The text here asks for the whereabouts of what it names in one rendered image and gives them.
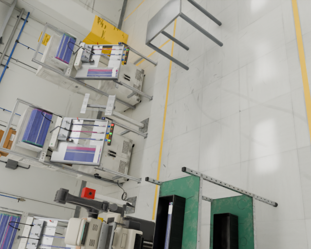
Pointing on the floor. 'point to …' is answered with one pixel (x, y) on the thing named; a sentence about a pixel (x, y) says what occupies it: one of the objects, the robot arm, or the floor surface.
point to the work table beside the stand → (170, 15)
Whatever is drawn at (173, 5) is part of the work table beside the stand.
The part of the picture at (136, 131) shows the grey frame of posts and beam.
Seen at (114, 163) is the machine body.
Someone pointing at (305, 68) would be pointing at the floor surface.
